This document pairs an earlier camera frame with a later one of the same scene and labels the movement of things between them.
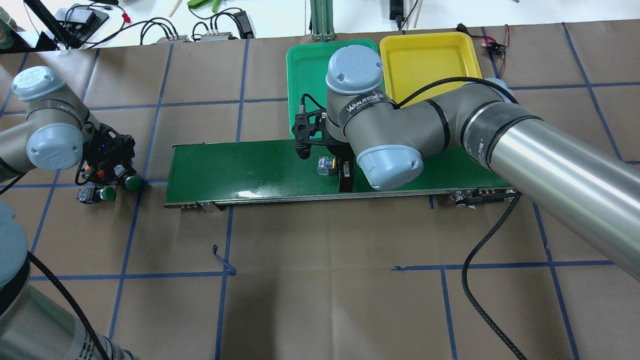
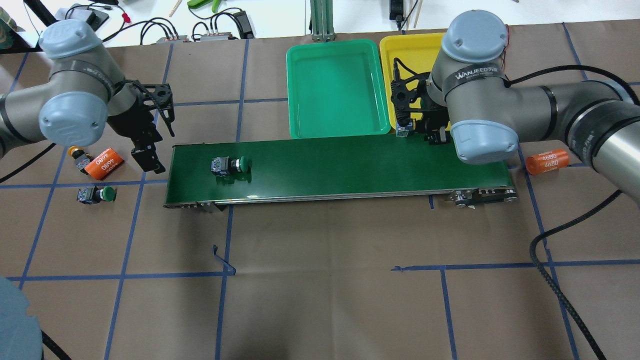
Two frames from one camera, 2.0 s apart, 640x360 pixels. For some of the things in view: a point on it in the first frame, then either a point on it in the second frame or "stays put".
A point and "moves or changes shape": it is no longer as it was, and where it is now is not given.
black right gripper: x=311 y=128 → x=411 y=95
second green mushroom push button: x=93 y=195 stays put
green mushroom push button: x=132 y=183 → x=228 y=170
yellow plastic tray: x=413 y=62 stays put
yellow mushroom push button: x=327 y=165 moves or changes shape
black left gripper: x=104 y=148 → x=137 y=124
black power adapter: x=245 y=28 stays put
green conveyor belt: x=208 y=175 stays put
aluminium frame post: x=322 y=20 stays put
